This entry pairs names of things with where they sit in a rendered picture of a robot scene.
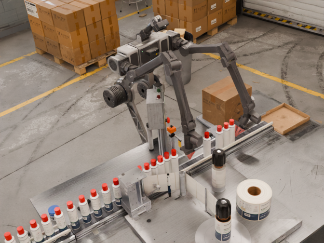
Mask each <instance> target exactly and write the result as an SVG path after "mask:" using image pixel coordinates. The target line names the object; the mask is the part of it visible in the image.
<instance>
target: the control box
mask: <svg viewBox="0 0 324 243"><path fill-rule="evenodd" d="M160 91H161V92H160V93H159V94H158V93H156V92H157V90H156V89H147V101H146V106H147V115H148V127H149V130H154V129H164V128H165V113H164V101H163V89H161V88H160ZM157 95H160V97H161V98H160V99H159V100H158V99H156V96H157Z"/></svg>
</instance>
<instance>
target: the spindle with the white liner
mask: <svg viewBox="0 0 324 243"><path fill-rule="evenodd" d="M225 163H226V154H225V152H224V150H222V149H219V148H218V149H215V150H214V151H213V154H212V186H211V187H212V190H213V191H215V192H223V191H224V190H225V188H226V186H225V185H226V183H225V178H226V165H225Z"/></svg>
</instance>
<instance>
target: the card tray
mask: <svg viewBox="0 0 324 243"><path fill-rule="evenodd" d="M261 118H262V119H261V121H265V122H267V123H270V122H273V124H272V126H273V127H274V130H275V131H277V132H278V133H280V134H282V135H284V134H286V133H288V132H290V131H292V130H293V129H295V128H297V127H299V126H300V125H302V124H304V123H306V122H307V121H309V120H310V116H309V115H307V114H305V113H304V112H302V111H300V110H298V109H296V108H294V107H292V106H290V105H288V104H286V103H285V102H284V103H282V104H280V105H278V106H276V107H274V108H272V109H270V110H268V111H267V112H266V114H265V115H264V116H262V117H261Z"/></svg>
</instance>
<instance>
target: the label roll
mask: <svg viewBox="0 0 324 243"><path fill-rule="evenodd" d="M271 198H272V190H271V188H270V186H269V185H268V184H267V183H265V182H264V181H261V180H258V179H248V180H244V181H242V182H241V183H240V184H239V185H238V186H237V194H236V211H237V213H238V214H239V216H241V217H242V218H244V219H246V220H249V221H261V220H263V219H265V218H267V217H268V215H269V214H270V206H271Z"/></svg>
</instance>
